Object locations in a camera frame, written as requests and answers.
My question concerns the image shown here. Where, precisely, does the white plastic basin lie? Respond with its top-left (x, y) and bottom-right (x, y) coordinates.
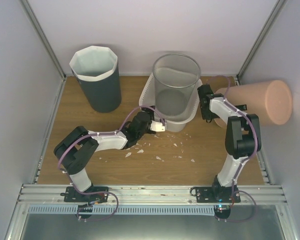
top-left (138, 73), bottom-right (203, 132)

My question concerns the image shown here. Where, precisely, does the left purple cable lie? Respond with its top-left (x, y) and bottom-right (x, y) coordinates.
top-left (57, 105), bottom-right (166, 196)

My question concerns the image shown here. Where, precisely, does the aluminium frame post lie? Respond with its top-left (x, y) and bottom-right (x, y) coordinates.
top-left (19, 0), bottom-right (67, 81)
top-left (236, 0), bottom-right (287, 83)

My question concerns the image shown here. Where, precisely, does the dark grey bin white liner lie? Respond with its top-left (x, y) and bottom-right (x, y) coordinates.
top-left (69, 45), bottom-right (122, 113)

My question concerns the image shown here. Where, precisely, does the left aluminium frame post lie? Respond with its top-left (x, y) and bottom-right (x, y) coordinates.
top-left (19, 0), bottom-right (67, 81)

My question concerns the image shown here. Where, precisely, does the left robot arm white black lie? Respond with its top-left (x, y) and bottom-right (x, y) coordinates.
top-left (53, 107), bottom-right (155, 196)

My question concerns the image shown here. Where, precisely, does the purple cable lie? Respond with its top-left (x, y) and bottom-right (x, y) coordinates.
top-left (204, 75), bottom-right (260, 191)
top-left (57, 105), bottom-right (166, 196)

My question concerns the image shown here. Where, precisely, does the salmon pink plastic bin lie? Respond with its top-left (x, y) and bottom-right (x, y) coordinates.
top-left (216, 80), bottom-right (293, 126)

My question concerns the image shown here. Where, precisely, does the right aluminium frame post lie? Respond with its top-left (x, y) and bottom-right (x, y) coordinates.
top-left (236, 0), bottom-right (287, 83)

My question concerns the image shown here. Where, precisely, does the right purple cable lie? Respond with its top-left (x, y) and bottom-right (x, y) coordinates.
top-left (204, 75), bottom-right (260, 191)

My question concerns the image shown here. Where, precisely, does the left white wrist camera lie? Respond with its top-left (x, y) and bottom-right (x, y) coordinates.
top-left (150, 120), bottom-right (166, 132)

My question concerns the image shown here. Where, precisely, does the aluminium front rail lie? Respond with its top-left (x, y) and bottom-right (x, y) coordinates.
top-left (17, 184), bottom-right (288, 205)

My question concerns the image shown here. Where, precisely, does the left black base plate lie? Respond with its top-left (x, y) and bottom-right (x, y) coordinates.
top-left (60, 186), bottom-right (109, 203)

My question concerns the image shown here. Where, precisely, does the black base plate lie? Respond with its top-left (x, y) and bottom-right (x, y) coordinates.
top-left (60, 186), bottom-right (109, 203)
top-left (189, 186), bottom-right (241, 204)

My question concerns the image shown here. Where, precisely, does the grey slotted cable duct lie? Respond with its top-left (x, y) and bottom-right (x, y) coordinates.
top-left (28, 204), bottom-right (215, 216)

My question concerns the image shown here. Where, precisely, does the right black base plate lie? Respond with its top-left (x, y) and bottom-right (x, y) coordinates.
top-left (189, 186), bottom-right (241, 204)

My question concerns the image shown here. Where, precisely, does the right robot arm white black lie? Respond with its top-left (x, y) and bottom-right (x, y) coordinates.
top-left (197, 84), bottom-right (262, 203)

